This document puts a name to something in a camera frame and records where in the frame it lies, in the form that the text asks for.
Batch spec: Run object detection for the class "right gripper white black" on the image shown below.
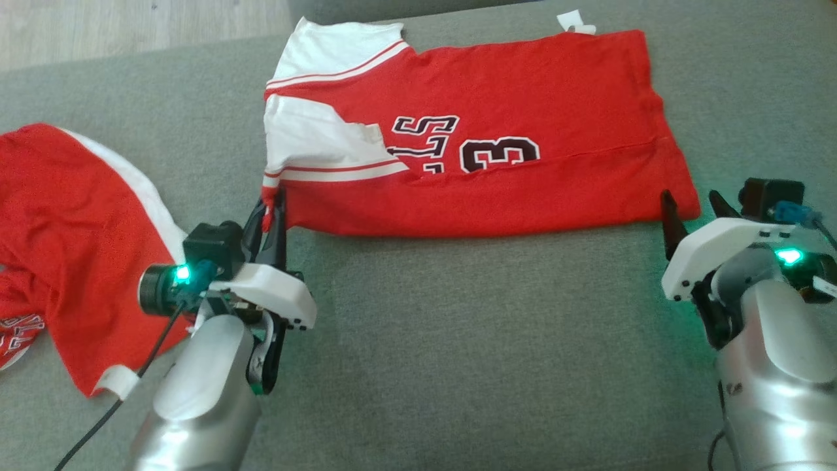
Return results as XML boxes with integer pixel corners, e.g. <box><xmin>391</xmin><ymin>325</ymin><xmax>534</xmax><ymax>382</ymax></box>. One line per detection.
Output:
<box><xmin>660</xmin><ymin>190</ymin><xmax>798</xmax><ymax>302</ymax></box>

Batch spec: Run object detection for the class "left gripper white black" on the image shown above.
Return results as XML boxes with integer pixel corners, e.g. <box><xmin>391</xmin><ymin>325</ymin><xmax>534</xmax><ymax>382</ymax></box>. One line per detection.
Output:
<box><xmin>208</xmin><ymin>188</ymin><xmax>318</xmax><ymax>396</ymax></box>

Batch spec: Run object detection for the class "red shorts white stripe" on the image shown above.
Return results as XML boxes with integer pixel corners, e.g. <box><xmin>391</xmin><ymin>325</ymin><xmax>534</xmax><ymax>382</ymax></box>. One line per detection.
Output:
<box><xmin>0</xmin><ymin>123</ymin><xmax>198</xmax><ymax>400</ymax></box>

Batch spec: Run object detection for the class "red white numbered jersey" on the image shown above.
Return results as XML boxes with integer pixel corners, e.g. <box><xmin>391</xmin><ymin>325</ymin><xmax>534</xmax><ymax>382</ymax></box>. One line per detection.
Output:
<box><xmin>261</xmin><ymin>10</ymin><xmax>702</xmax><ymax>238</ymax></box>

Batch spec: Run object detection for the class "grey sofa seat cushion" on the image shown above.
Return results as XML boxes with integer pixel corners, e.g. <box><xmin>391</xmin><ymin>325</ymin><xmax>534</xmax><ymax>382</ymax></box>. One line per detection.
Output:
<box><xmin>0</xmin><ymin>0</ymin><xmax>837</xmax><ymax>471</ymax></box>

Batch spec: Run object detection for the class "grey sofa back cushion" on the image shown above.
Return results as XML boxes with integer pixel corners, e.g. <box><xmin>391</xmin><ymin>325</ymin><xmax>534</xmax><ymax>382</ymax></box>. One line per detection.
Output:
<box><xmin>288</xmin><ymin>0</ymin><xmax>545</xmax><ymax>27</ymax></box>

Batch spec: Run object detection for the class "left arm cable blue plug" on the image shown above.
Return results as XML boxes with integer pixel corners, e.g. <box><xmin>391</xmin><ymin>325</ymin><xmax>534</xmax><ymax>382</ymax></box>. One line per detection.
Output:
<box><xmin>54</xmin><ymin>300</ymin><xmax>192</xmax><ymax>471</ymax></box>

